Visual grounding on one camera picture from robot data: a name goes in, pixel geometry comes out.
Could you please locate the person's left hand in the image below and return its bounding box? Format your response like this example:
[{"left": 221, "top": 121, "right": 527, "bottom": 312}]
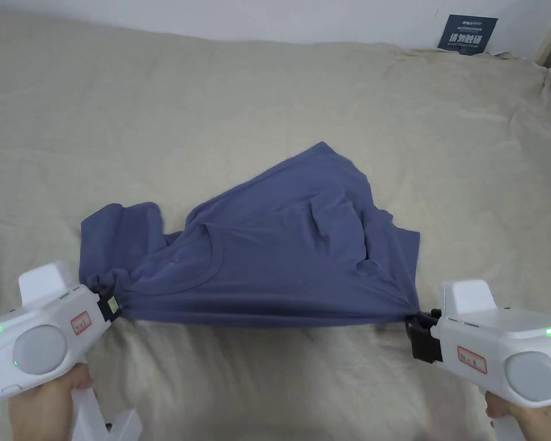
[{"left": 8, "top": 362, "right": 94, "bottom": 441}]

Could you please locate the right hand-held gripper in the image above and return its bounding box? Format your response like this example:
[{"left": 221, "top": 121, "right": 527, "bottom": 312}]
[{"left": 406, "top": 280, "right": 551, "bottom": 441}]

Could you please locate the dark blue sign card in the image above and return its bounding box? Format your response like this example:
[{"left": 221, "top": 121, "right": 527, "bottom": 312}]
[{"left": 437, "top": 14, "right": 499, "bottom": 56}]

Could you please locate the dark blue shirt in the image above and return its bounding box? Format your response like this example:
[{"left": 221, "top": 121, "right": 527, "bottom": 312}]
[{"left": 80, "top": 141, "right": 421, "bottom": 329}]

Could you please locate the person's right hand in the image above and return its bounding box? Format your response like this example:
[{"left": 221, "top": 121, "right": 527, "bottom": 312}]
[{"left": 484, "top": 399, "right": 551, "bottom": 441}]

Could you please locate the bed with beige sheet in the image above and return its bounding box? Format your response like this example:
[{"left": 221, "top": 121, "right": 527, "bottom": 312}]
[{"left": 0, "top": 8, "right": 551, "bottom": 441}]

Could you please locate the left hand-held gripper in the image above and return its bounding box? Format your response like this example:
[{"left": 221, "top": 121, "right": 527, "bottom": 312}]
[{"left": 0, "top": 262, "right": 141, "bottom": 441}]

